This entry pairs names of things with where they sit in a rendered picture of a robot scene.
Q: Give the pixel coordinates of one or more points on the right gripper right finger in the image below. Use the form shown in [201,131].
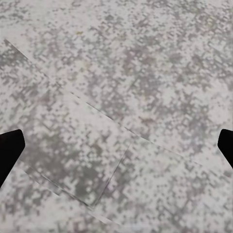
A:
[225,143]

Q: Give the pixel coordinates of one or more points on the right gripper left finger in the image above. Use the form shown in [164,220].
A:
[11,146]

